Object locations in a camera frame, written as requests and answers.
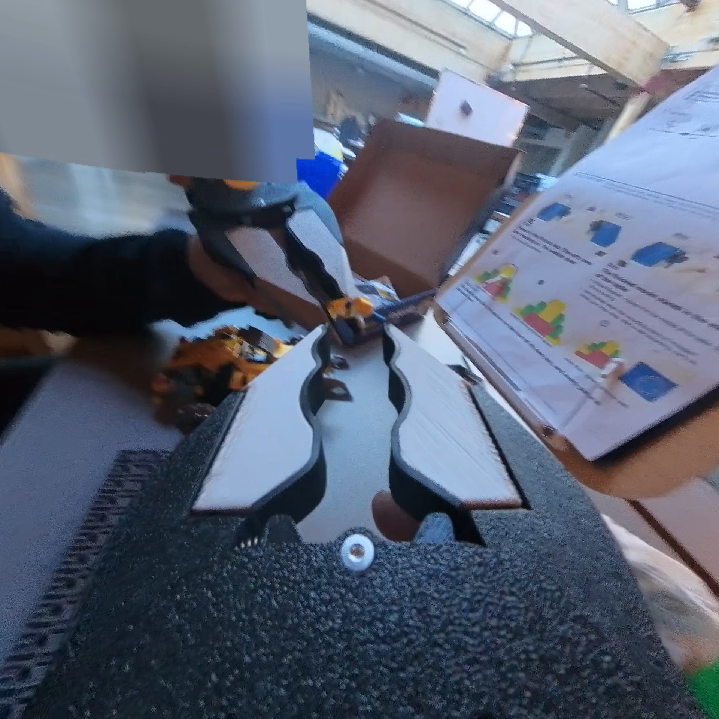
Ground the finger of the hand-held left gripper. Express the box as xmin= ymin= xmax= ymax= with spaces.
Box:
xmin=229 ymin=224 xmax=339 ymax=333
xmin=285 ymin=208 xmax=361 ymax=308

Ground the instruction sheet on stand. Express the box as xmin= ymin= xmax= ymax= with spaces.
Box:
xmin=434 ymin=64 xmax=719 ymax=501

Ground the yellow black toy car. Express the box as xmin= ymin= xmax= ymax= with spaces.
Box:
xmin=151 ymin=325 xmax=295 ymax=428

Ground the long yellow perforated beam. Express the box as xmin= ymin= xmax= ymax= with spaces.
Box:
xmin=328 ymin=297 xmax=375 ymax=327

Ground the green plastic bin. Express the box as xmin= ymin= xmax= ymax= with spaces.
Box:
xmin=682 ymin=660 xmax=719 ymax=719

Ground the flat grey track strip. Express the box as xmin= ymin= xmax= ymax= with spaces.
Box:
xmin=0 ymin=449 xmax=175 ymax=719

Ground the open grey cardboard box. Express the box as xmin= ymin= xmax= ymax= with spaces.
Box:
xmin=328 ymin=119 xmax=523 ymax=345

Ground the person's left forearm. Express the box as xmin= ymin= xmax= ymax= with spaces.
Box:
xmin=0 ymin=188 xmax=197 ymax=339

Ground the large blue box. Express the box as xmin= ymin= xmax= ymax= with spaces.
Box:
xmin=297 ymin=152 xmax=346 ymax=200

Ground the person's left hand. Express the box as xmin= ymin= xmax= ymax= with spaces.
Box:
xmin=188 ymin=233 xmax=283 ymax=318

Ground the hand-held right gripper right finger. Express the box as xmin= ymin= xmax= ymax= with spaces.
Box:
xmin=383 ymin=325 xmax=523 ymax=526

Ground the white standing panel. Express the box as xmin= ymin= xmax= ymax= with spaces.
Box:
xmin=426 ymin=69 xmax=530 ymax=148

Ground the printed instruction sheet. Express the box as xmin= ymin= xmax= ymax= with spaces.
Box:
xmin=438 ymin=67 xmax=719 ymax=461

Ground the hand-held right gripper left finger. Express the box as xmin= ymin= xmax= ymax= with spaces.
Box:
xmin=192 ymin=325 xmax=330 ymax=523

